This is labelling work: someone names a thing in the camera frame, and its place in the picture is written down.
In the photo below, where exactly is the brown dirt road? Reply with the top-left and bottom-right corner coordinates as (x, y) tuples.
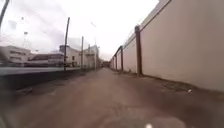
(0, 67), (224, 128)

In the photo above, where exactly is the pale building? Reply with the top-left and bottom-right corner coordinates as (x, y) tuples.
(59, 44), (101, 69)

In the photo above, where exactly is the low dark wall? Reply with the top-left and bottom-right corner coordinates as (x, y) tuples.
(0, 68), (92, 92)

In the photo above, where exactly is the low building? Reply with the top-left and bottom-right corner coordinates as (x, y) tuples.
(28, 53), (66, 67)

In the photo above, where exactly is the wire mesh fence with posts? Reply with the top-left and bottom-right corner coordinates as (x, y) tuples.
(0, 0), (101, 73)

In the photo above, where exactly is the beige wall with brown pillars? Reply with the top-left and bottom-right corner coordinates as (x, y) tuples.
(109, 0), (224, 93)

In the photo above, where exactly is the white building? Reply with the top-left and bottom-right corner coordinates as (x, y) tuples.
(0, 45), (32, 66)

